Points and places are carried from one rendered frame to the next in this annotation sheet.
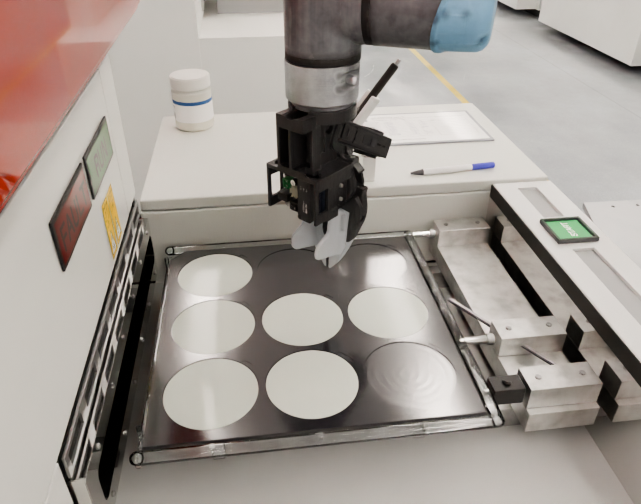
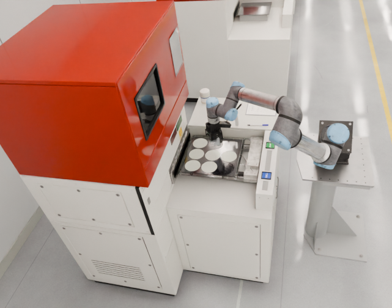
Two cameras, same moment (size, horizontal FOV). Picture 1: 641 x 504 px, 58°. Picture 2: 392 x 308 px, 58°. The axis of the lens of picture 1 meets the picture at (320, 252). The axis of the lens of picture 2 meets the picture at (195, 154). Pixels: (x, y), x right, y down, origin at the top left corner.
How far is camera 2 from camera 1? 1.64 m
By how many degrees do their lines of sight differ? 23
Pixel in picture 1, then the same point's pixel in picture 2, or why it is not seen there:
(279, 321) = (208, 154)
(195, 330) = (192, 154)
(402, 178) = (244, 126)
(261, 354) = (202, 160)
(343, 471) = (212, 182)
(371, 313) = (225, 156)
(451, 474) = (230, 186)
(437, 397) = (228, 173)
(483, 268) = (256, 150)
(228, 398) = (194, 167)
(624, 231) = not seen: hidden behind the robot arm
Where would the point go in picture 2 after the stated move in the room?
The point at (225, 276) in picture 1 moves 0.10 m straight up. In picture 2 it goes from (202, 143) to (200, 132)
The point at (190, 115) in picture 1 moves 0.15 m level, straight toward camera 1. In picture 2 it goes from (203, 100) to (201, 112)
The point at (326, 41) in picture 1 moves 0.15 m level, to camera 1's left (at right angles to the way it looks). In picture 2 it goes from (211, 115) to (188, 112)
